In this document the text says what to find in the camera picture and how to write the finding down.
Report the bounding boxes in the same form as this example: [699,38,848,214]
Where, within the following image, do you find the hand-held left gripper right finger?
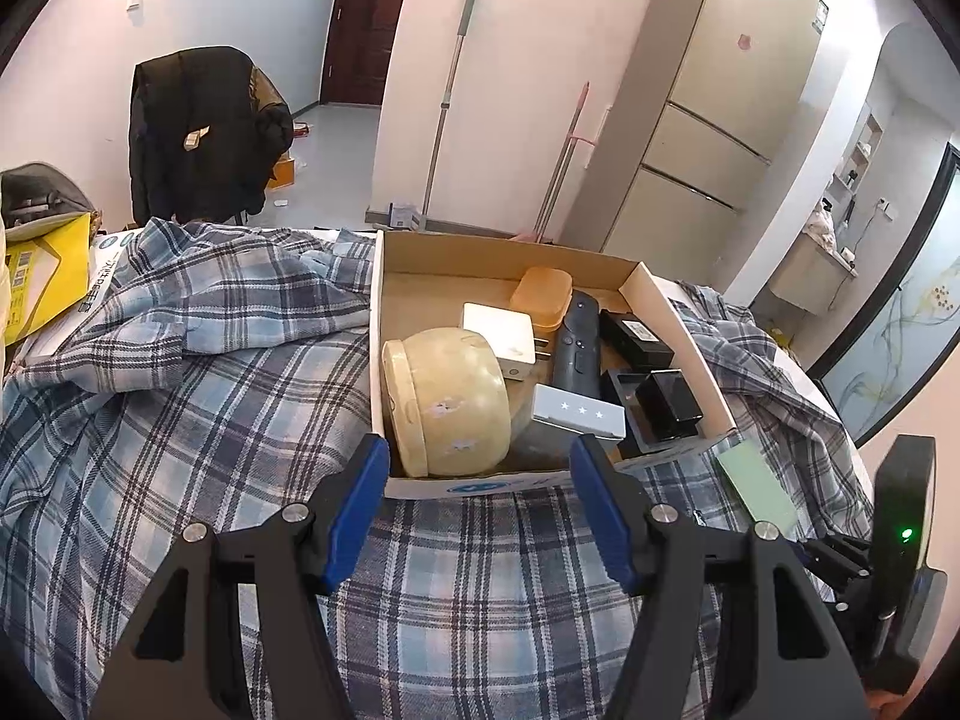
[570,435,875,720]

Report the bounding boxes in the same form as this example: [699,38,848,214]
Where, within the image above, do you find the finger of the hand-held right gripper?
[799,532,872,601]

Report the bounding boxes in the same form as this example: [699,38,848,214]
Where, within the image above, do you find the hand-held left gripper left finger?
[90,433,391,720]

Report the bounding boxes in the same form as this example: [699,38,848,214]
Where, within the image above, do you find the small grey box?
[531,383,626,442]

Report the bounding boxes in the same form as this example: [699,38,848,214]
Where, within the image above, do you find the light green plate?
[715,440,800,535]

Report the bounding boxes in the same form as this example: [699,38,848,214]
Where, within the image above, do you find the black tray box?
[600,370,657,460]

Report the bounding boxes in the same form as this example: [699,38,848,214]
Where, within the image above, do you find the round cream tin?
[381,326,512,478]

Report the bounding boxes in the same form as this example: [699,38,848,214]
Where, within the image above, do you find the dark grey remote control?
[551,290,603,400]

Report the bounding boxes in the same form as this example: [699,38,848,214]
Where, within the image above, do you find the black box with label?
[598,310,674,372]

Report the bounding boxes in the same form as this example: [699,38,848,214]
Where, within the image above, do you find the white power adapter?
[461,302,537,383]

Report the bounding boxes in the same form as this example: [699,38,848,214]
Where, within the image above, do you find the beige plastic case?
[510,266,574,331]

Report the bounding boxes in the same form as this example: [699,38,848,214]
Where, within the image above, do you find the patterned glass door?
[806,142,960,447]

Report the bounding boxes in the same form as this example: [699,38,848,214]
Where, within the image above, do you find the blue plaid cloth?
[0,217,875,720]

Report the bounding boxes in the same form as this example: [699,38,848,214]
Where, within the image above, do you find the beige vanity cabinet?
[769,236,856,316]

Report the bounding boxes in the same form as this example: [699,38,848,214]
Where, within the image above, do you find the yellow cardboard box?
[0,211,92,346]

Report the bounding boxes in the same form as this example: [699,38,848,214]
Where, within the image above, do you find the black jacket on chair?
[127,46,295,226]

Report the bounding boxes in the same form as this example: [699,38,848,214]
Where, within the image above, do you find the beige refrigerator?
[559,0,830,260]

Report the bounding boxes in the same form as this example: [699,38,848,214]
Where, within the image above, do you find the grey backpack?
[0,163,98,230]

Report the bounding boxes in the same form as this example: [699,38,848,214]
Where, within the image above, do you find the dark brown door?
[321,0,421,107]

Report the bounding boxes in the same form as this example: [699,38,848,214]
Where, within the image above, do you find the red handled broom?
[525,81,597,245]

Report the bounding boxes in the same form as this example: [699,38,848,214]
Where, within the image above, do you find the mop handle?
[420,0,481,230]

